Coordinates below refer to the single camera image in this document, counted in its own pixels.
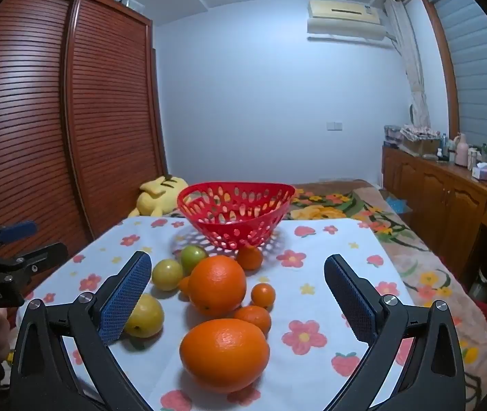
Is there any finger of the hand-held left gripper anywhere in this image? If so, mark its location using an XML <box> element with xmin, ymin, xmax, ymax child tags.
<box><xmin>0</xmin><ymin>221</ymin><xmax>38</xmax><ymax>254</ymax></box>
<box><xmin>12</xmin><ymin>242</ymin><xmax>69</xmax><ymax>285</ymax></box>

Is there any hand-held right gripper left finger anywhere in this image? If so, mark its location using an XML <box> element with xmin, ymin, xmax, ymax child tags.
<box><xmin>10</xmin><ymin>250</ymin><xmax>154</xmax><ymax>411</ymax></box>

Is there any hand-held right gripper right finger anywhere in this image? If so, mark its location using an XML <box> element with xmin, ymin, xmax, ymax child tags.
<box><xmin>324</xmin><ymin>253</ymin><xmax>469</xmax><ymax>411</ymax></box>

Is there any yellow-green round fruit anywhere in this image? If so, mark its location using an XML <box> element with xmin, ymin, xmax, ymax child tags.
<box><xmin>152</xmin><ymin>259</ymin><xmax>183</xmax><ymax>292</ymax></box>
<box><xmin>124</xmin><ymin>293</ymin><xmax>165</xmax><ymax>338</ymax></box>

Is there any green round fruit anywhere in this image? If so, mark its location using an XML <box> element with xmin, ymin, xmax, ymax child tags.
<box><xmin>179</xmin><ymin>245</ymin><xmax>208</xmax><ymax>275</ymax></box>

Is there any large orange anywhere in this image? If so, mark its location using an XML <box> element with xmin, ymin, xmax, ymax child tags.
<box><xmin>179</xmin><ymin>318</ymin><xmax>270</xmax><ymax>394</ymax></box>
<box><xmin>188</xmin><ymin>256</ymin><xmax>247</xmax><ymax>316</ymax></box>

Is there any red perforated plastic basket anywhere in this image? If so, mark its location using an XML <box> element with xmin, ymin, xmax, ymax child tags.
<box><xmin>177</xmin><ymin>182</ymin><xmax>296</xmax><ymax>251</ymax></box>

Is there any white floral tablecloth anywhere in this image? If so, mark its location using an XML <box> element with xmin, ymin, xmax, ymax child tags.
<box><xmin>14</xmin><ymin>216</ymin><xmax>417</xmax><ymax>411</ymax></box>

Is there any floral bed blanket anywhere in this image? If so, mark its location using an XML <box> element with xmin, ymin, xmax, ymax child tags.
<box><xmin>286</xmin><ymin>180</ymin><xmax>487</xmax><ymax>395</ymax></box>

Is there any yellow plush toy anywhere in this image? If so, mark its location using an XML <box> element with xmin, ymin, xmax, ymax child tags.
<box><xmin>129</xmin><ymin>174</ymin><xmax>190</xmax><ymax>218</ymax></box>

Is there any blue bag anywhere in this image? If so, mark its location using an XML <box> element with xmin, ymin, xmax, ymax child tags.
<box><xmin>385</xmin><ymin>195</ymin><xmax>414</xmax><ymax>215</ymax></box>

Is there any dark trash can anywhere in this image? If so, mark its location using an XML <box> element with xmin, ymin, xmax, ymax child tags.
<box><xmin>468</xmin><ymin>265</ymin><xmax>487</xmax><ymax>304</ymax></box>

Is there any wooden sideboard cabinet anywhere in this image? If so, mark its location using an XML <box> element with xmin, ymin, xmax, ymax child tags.
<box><xmin>381</xmin><ymin>145</ymin><xmax>487</xmax><ymax>287</ymax></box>

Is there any brown slatted wardrobe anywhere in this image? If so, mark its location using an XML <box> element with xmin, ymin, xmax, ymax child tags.
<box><xmin>0</xmin><ymin>0</ymin><xmax>168</xmax><ymax>304</ymax></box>

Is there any cardboard box with cloths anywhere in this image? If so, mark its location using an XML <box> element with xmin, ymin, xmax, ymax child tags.
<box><xmin>399</xmin><ymin>125</ymin><xmax>441</xmax><ymax>157</ymax></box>

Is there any pink bottle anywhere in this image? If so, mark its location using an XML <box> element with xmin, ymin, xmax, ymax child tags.
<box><xmin>455</xmin><ymin>133</ymin><xmax>470</xmax><ymax>167</ymax></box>

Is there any light patterned curtain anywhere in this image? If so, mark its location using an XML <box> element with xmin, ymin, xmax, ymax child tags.
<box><xmin>384</xmin><ymin>0</ymin><xmax>431</xmax><ymax>131</ymax></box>

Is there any grey window blind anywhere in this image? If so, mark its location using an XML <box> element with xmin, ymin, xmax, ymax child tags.
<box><xmin>429</xmin><ymin>0</ymin><xmax>487</xmax><ymax>163</ymax></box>

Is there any wooden window frame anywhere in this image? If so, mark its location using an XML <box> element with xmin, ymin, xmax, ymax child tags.
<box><xmin>419</xmin><ymin>0</ymin><xmax>461</xmax><ymax>138</ymax></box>

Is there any wall air conditioner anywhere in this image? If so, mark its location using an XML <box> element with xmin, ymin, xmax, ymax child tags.
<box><xmin>307</xmin><ymin>0</ymin><xmax>392</xmax><ymax>42</ymax></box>

